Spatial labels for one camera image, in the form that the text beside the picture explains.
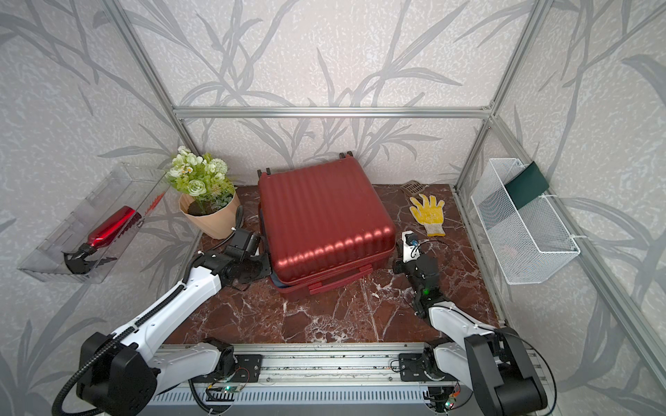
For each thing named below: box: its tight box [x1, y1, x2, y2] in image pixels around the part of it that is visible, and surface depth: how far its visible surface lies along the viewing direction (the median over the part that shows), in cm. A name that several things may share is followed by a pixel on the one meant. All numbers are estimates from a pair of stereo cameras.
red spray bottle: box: [61, 205, 143, 275], surface depth 63 cm
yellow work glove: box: [409, 194, 446, 237], surface depth 113 cm
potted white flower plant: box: [166, 145, 241, 241], surface depth 88 cm
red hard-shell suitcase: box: [257, 150, 397, 295], surface depth 81 cm
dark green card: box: [503, 161, 550, 210], surface depth 72 cm
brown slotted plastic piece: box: [399, 180, 425, 195], surface depth 122 cm
